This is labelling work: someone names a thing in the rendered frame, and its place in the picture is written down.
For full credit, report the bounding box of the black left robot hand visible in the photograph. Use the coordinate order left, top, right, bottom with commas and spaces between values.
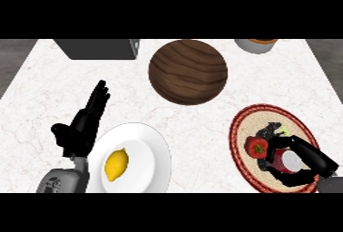
50, 79, 111, 159

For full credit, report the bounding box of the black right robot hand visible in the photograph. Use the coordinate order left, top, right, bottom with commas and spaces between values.
257, 134, 340, 188

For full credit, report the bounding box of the red can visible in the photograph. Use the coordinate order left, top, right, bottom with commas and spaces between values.
272, 148, 306, 175

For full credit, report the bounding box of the round woven red-rimmed placemat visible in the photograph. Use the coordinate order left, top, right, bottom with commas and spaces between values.
227, 103, 322, 194

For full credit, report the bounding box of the white bowl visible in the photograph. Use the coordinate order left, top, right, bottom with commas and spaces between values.
84, 121, 173, 194

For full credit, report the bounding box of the red tomato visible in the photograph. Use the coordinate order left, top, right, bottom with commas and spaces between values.
244, 135, 269, 160

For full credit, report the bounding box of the yellow lemon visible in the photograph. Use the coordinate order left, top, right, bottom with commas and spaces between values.
103, 148, 130, 183

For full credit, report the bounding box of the dark grey box appliance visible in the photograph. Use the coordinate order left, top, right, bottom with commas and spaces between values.
52, 38, 140, 61

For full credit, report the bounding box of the round brown wooden board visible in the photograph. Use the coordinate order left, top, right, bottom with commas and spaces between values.
148, 39, 229, 106

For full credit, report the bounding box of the grey pot with orange rim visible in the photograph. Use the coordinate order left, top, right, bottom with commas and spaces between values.
233, 38, 279, 55

